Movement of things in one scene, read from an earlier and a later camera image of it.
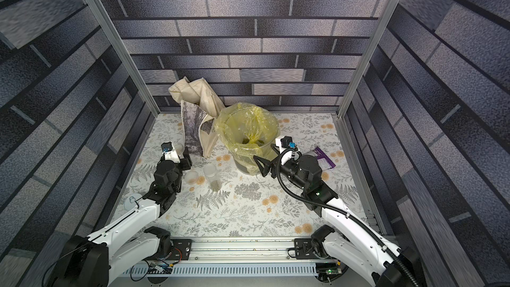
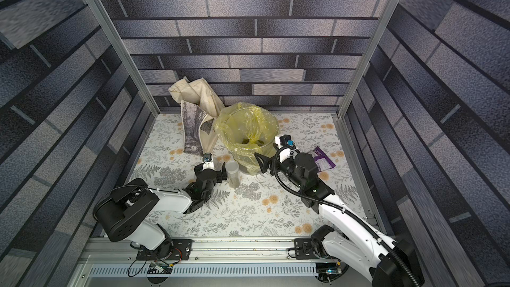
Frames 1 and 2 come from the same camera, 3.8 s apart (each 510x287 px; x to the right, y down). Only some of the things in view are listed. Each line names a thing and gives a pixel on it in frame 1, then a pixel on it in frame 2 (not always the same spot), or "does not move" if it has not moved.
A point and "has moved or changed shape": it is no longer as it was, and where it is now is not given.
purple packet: x=323 y=159 does not move
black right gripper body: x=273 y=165 does not move
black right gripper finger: x=267 y=163 does not move
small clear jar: x=210 y=172 has moved or changed shape
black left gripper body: x=185 y=164 -> x=219 y=176
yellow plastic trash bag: x=247 y=130 does not move
